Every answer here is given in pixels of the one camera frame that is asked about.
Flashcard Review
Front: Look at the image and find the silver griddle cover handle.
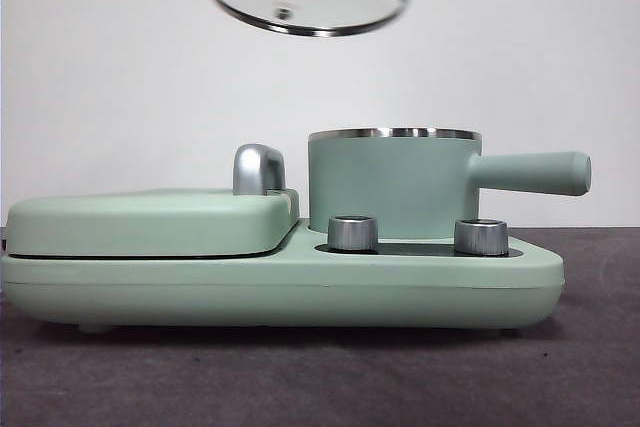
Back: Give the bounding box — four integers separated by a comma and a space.
232, 143, 289, 197

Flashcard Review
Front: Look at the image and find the pale green pot with handle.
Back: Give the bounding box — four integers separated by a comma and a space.
306, 125, 594, 245

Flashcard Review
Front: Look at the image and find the pale green griddle cover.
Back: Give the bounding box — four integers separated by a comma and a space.
7, 187, 302, 259

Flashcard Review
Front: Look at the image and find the pale green cooker base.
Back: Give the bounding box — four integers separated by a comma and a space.
0, 219, 567, 336

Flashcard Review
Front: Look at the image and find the silver control knob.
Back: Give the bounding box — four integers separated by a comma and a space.
453, 217, 512, 256
326, 214, 380, 253

